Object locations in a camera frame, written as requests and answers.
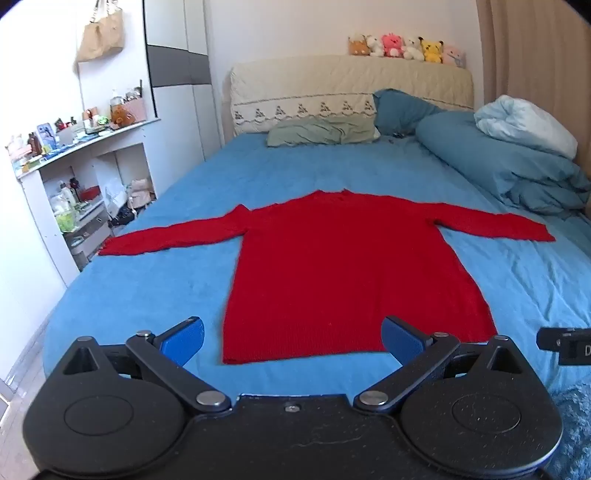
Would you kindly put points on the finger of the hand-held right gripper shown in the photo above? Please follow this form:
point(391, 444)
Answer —
point(548, 338)

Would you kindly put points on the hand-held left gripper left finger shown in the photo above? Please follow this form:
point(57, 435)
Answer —
point(185, 338)

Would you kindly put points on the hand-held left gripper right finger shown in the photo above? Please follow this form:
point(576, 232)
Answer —
point(400, 339)

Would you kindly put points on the red knit sweater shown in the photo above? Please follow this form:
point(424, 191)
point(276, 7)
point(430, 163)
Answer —
point(346, 277)

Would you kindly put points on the bed with blue sheet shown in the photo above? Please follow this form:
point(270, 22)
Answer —
point(161, 286)

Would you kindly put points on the blue fluffy rug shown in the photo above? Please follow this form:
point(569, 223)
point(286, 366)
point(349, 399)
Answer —
point(575, 434)

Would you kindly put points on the white storage trolley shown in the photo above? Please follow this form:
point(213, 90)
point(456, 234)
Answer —
point(90, 230)

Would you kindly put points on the paper bag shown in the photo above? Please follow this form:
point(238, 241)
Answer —
point(141, 193)

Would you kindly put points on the red box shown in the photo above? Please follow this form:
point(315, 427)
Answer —
point(90, 193)

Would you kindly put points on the blue duvet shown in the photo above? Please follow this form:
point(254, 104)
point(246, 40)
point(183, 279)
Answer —
point(498, 157)

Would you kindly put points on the white shelf unit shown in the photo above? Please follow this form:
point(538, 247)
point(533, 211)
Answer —
point(37, 217)

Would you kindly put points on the pale blue blanket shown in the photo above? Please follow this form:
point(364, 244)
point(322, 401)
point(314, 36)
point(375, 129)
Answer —
point(526, 121)

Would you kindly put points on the green pillow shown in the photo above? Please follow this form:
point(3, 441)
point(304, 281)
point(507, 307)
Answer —
point(318, 130)

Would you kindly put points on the blue pillow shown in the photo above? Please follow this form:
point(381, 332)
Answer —
point(399, 110)

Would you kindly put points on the brown teddy bear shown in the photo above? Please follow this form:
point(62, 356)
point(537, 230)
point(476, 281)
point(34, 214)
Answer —
point(122, 117)

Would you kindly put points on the pink box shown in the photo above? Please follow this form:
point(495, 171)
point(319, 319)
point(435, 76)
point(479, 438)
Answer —
point(136, 110)

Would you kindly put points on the blue carton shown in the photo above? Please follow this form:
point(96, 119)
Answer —
point(46, 136)

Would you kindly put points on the white and grey wardrobe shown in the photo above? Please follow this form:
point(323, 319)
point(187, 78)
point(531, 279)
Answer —
point(180, 92)

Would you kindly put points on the brown bottle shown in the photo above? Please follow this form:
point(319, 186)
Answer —
point(34, 144)

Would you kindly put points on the glass jar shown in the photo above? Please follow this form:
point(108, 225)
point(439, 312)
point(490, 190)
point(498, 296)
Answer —
point(116, 101)

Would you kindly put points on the cream quilted headboard cover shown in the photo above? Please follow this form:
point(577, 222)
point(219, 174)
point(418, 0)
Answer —
point(323, 83)

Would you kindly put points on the row of plush toys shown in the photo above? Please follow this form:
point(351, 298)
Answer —
point(406, 48)

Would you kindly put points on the beige curtain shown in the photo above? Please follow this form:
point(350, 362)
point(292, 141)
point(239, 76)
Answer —
point(535, 46)

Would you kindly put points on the beige tote bag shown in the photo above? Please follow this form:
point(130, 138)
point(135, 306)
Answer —
point(100, 39)

